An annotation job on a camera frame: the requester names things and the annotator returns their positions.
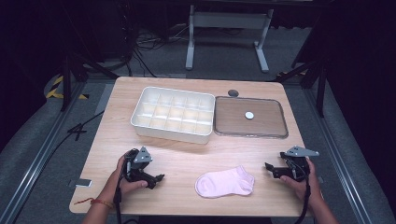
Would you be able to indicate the black metal stand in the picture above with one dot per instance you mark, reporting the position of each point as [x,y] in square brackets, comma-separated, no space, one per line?
[67,84]
[320,84]

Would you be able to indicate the clear storage box lid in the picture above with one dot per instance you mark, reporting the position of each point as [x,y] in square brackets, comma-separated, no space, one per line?
[249,124]

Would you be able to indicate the black tape floor mark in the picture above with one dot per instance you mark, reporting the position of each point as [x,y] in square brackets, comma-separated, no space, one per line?
[77,130]

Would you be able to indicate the grey tape piece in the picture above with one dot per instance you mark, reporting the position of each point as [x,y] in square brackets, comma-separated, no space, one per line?
[320,179]
[81,183]

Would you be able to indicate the metal floor rail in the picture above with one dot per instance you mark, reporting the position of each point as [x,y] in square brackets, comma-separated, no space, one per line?
[40,158]
[339,155]

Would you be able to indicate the pink sock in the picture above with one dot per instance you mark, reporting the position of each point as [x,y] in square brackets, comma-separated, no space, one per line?
[222,184]

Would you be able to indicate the white metal desk frame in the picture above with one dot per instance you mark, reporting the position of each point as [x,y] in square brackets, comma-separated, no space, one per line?
[229,20]

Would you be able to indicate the yellow black hazard tape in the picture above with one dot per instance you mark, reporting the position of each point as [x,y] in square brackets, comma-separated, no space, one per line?
[54,91]

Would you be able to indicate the person's left hand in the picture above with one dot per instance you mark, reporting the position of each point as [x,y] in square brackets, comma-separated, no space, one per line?
[124,188]

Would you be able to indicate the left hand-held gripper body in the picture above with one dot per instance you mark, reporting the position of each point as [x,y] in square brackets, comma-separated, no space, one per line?
[137,169]

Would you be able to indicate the person's right hand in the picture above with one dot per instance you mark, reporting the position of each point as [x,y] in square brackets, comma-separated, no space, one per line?
[309,188]

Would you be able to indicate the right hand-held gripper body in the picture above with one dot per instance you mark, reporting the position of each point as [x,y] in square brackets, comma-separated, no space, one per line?
[299,166]

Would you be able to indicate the grey round table grommet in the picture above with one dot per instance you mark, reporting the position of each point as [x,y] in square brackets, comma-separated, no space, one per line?
[233,93]

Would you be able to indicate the white divided storage box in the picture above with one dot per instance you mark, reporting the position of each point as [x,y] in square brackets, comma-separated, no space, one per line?
[174,115]

